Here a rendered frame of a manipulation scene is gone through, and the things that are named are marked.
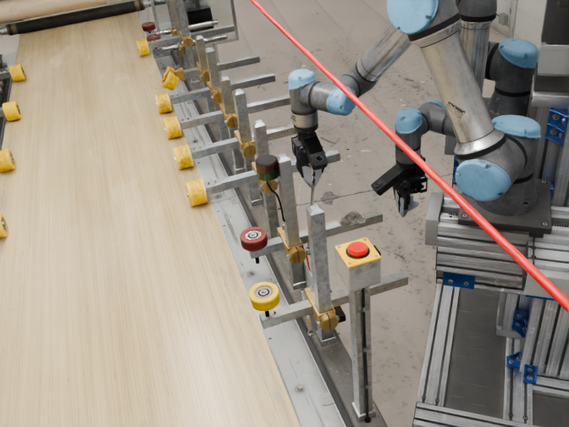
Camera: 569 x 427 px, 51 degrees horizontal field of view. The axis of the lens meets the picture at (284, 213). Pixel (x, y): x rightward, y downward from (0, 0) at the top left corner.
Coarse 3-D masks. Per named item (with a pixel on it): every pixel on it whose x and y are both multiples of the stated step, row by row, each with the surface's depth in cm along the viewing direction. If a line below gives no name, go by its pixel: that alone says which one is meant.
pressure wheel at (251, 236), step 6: (252, 228) 180; (258, 228) 180; (240, 234) 178; (246, 234) 178; (252, 234) 177; (258, 234) 178; (264, 234) 177; (240, 240) 177; (246, 240) 176; (252, 240) 175; (258, 240) 175; (264, 240) 176; (246, 246) 176; (252, 246) 175; (258, 246) 176; (264, 246) 177; (258, 258) 183
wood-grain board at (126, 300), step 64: (64, 64) 314; (128, 64) 304; (64, 128) 251; (128, 128) 245; (0, 192) 214; (64, 192) 209; (128, 192) 205; (0, 256) 183; (64, 256) 179; (128, 256) 176; (192, 256) 173; (0, 320) 159; (64, 320) 157; (128, 320) 154; (192, 320) 152; (256, 320) 150; (0, 384) 141; (64, 384) 139; (128, 384) 138; (192, 384) 136; (256, 384) 134
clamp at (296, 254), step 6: (282, 234) 182; (282, 240) 181; (300, 240) 179; (288, 246) 177; (294, 246) 177; (300, 246) 177; (288, 252) 177; (294, 252) 175; (300, 252) 176; (288, 258) 177; (294, 258) 176; (300, 258) 177
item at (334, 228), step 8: (368, 216) 187; (376, 216) 187; (328, 224) 186; (336, 224) 185; (360, 224) 186; (368, 224) 188; (304, 232) 183; (328, 232) 184; (336, 232) 185; (272, 240) 182; (280, 240) 182; (304, 240) 183; (264, 248) 180; (272, 248) 181; (280, 248) 182; (256, 256) 180
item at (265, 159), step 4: (264, 156) 162; (268, 156) 162; (272, 156) 162; (260, 160) 160; (264, 160) 160; (268, 160) 160; (272, 160) 160; (260, 164) 159; (264, 164) 158; (268, 164) 158; (272, 172) 160; (280, 180) 163; (268, 184) 165; (280, 184) 164; (276, 196) 167; (280, 204) 169; (280, 208) 170; (284, 220) 172
